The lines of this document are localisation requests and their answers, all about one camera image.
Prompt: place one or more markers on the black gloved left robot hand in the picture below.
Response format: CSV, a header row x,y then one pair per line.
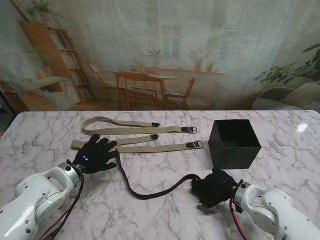
x,y
96,157

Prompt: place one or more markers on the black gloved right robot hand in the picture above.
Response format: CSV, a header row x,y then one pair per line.
x,y
217,187

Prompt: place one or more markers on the black woven belt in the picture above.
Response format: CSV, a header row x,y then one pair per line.
x,y
150,195

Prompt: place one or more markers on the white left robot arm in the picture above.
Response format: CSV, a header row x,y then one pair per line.
x,y
32,202

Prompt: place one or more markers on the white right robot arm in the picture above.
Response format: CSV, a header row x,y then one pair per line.
x,y
272,212

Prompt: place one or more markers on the black square storage box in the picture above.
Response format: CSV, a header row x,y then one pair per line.
x,y
235,155

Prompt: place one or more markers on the beige woven belt folded flat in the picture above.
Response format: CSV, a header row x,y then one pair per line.
x,y
155,148

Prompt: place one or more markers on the beige woven belt looped end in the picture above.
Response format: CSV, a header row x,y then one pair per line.
x,y
150,130

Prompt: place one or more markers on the printed room scene backdrop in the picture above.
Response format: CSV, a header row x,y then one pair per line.
x,y
160,37

